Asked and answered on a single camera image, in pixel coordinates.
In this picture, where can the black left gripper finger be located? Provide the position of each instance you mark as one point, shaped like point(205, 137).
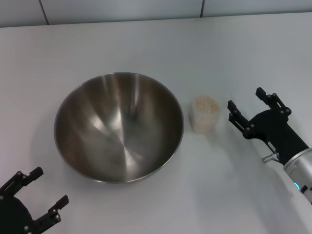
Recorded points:
point(52, 214)
point(17, 182)

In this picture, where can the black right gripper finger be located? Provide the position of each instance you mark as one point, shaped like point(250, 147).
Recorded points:
point(275, 103)
point(240, 120)

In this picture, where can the stainless steel mixing bowl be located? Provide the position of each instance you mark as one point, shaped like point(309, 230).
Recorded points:
point(117, 126)

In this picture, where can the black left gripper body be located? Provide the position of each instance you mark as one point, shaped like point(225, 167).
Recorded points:
point(12, 217)

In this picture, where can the clear plastic cup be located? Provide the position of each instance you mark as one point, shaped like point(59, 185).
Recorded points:
point(195, 122)

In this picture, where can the white rice grains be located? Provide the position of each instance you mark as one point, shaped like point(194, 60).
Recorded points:
point(206, 108)

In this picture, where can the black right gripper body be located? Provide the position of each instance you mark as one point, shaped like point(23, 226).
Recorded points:
point(275, 131)

